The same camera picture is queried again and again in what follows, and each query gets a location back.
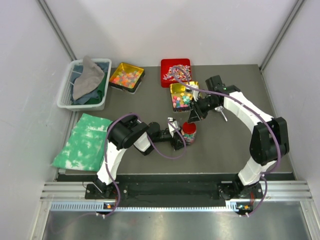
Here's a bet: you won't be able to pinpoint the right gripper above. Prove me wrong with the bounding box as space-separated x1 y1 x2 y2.
187 96 220 125

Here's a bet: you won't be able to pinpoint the clear plastic jar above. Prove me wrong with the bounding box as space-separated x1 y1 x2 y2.
181 130 197 146

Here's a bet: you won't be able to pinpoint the red jar lid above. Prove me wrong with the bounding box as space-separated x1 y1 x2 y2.
182 122 197 135

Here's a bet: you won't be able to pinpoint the silver metal scoop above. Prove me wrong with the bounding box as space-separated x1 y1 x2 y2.
214 106 228 122

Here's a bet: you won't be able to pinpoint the patterned tin of pastel candies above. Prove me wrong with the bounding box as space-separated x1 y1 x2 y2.
169 83 194 113

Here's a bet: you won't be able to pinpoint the red tin of lollipop candies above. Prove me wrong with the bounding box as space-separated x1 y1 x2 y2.
160 58 192 88

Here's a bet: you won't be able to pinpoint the gold tin of gummy candies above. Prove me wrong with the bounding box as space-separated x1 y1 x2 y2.
108 62 145 94

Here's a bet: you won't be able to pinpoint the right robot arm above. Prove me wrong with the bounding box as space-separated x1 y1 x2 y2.
186 75 290 200

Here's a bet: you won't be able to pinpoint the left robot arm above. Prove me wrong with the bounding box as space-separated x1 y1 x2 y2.
93 113 187 199

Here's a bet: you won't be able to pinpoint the blue green cloths in basket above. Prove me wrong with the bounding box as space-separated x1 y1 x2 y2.
70 62 110 105

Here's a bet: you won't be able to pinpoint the green white patterned cloth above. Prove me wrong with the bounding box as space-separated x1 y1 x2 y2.
51 113 112 172

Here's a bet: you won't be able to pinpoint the grey cloth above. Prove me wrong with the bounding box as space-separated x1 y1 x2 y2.
72 55 105 100

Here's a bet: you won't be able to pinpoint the white plastic basket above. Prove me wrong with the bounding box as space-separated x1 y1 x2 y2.
57 58 112 112

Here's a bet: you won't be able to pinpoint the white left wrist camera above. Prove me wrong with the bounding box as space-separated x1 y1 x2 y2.
167 117 181 134

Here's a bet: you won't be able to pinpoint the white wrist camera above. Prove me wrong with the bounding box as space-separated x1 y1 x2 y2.
186 83 200 102
167 117 181 134

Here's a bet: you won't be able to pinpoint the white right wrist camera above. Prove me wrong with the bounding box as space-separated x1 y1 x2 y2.
186 83 200 102

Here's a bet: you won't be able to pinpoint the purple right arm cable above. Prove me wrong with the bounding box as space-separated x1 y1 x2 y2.
171 65 282 218

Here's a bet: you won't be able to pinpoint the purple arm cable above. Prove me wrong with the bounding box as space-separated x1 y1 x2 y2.
104 112 188 218
171 65 282 218

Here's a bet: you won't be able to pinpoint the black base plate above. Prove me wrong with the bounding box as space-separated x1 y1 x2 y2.
85 180 263 201

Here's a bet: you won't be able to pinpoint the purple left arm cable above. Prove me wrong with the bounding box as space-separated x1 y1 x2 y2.
104 112 188 218

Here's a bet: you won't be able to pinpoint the grey slotted cable duct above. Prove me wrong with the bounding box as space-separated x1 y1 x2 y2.
49 201 253 213

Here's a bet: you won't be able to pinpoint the aluminium rail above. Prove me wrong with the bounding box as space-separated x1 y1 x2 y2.
40 180 313 202

